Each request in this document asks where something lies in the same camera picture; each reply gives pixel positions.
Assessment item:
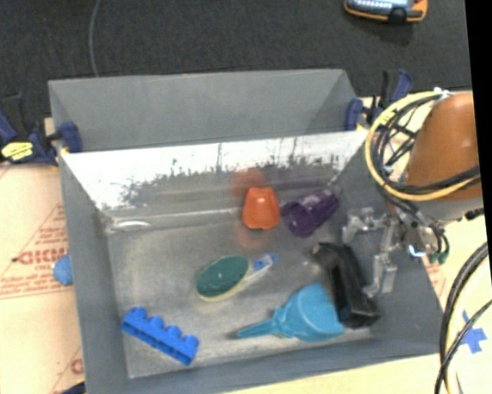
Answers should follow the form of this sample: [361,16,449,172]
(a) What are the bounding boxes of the grey metal bin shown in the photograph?
[47,44,453,394]

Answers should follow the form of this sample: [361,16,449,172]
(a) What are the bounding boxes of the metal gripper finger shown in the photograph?
[356,228,402,298]
[339,204,390,244]

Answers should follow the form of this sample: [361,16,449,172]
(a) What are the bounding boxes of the purple cup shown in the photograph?
[277,187,343,240]

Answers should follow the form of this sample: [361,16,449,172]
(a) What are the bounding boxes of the brown cardboard board red print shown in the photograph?
[0,147,88,394]

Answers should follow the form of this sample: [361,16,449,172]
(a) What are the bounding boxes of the black flat block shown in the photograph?
[310,236,383,333]

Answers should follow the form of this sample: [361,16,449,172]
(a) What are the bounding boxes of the orange cup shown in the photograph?
[238,184,283,233]

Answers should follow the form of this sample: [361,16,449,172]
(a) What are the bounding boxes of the blue toy brick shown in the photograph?
[118,300,202,373]

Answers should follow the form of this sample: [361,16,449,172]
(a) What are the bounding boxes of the light blue funnel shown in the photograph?
[232,278,347,351]

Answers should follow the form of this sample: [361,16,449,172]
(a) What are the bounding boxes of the green and yellow oval sponge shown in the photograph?
[192,252,254,303]

